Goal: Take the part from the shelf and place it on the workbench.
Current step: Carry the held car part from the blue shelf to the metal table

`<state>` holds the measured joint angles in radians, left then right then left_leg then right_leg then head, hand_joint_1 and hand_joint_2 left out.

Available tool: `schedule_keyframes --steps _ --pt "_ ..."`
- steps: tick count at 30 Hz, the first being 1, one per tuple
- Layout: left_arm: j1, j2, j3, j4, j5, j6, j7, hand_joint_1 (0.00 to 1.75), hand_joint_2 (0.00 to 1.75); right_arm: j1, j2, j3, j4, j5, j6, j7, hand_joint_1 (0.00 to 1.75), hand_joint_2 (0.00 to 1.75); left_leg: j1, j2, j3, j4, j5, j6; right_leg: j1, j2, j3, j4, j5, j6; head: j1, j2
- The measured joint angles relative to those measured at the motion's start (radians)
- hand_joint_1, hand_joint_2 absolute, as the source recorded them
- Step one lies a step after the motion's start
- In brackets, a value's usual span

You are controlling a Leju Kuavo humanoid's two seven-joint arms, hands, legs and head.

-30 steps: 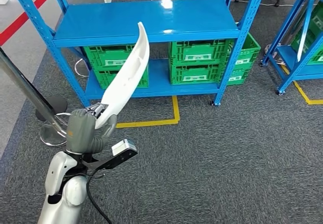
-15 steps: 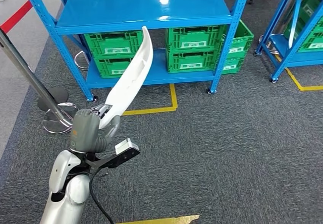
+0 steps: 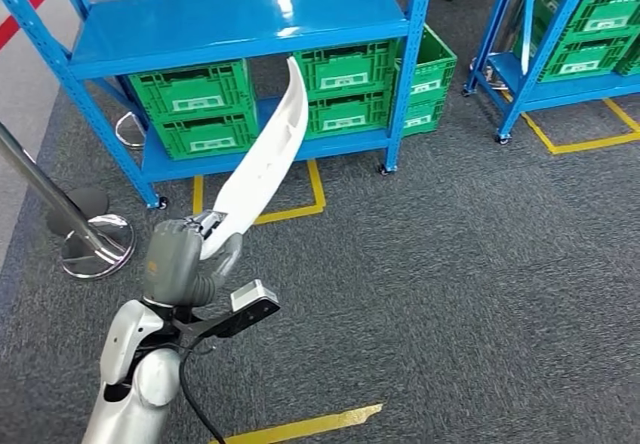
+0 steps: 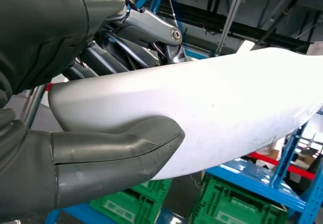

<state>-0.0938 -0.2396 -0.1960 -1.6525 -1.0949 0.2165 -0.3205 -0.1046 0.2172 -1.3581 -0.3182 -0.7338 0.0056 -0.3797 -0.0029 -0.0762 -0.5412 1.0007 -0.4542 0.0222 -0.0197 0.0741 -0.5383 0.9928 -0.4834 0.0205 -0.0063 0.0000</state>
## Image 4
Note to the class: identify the metal stanchion post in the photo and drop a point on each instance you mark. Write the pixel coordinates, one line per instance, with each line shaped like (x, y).
(32, 105)

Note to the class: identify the short red barrier belt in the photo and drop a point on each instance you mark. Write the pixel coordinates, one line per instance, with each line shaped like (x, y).
(48, 87)

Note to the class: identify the blue metal shelf rack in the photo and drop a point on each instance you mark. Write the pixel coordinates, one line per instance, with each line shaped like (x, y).
(252, 179)

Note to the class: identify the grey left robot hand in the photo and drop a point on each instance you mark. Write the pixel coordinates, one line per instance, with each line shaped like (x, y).
(38, 32)

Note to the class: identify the green plastic crate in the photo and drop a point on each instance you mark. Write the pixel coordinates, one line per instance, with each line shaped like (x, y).
(141, 202)
(227, 202)

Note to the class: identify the long red barrier belt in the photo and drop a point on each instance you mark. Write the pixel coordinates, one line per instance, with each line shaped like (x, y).
(267, 160)

